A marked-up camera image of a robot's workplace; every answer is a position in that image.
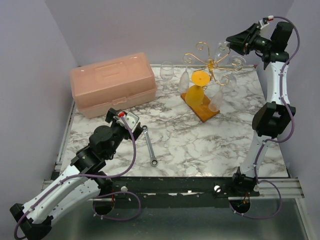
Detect ribbed clear champagne flute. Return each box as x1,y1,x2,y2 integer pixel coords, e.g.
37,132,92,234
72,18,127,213
178,66,190,94

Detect silver ratchet wrench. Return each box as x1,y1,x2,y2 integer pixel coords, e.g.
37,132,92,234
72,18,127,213
142,125,158,167

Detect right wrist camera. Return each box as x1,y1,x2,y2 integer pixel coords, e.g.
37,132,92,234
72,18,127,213
258,15,274,30

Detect clear wine glass back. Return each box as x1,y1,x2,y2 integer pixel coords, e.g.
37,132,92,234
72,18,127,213
159,61,174,94

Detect short clear goblet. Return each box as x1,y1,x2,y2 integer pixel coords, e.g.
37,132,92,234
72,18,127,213
214,41,230,65

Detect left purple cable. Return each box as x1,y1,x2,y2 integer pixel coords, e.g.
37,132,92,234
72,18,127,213
13,114,141,238

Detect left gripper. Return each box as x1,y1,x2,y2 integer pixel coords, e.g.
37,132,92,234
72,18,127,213
105,108,143,159

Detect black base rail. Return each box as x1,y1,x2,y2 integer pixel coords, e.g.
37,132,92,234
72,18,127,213
82,171,263,210

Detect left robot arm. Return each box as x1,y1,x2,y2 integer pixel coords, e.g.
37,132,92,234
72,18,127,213
10,108,143,240

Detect yellow plastic wine glass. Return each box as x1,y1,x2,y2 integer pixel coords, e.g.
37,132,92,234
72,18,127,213
185,70,211,108

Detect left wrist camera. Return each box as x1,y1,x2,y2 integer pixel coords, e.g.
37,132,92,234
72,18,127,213
124,112,140,132

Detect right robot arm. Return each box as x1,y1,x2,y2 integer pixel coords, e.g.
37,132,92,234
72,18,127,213
226,15,297,196

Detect gold wire glass rack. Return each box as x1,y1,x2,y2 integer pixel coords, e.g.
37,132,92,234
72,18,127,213
180,41,234,123

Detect pink plastic storage box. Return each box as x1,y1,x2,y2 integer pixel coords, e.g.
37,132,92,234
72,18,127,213
70,52,158,119

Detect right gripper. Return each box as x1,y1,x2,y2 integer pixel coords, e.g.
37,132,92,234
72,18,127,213
226,24,272,57

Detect clear wine glass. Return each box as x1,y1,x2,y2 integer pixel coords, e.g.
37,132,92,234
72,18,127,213
159,61,174,94
220,55,246,93

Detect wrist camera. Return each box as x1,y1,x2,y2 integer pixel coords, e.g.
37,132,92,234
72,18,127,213
124,112,140,132
258,15,274,30

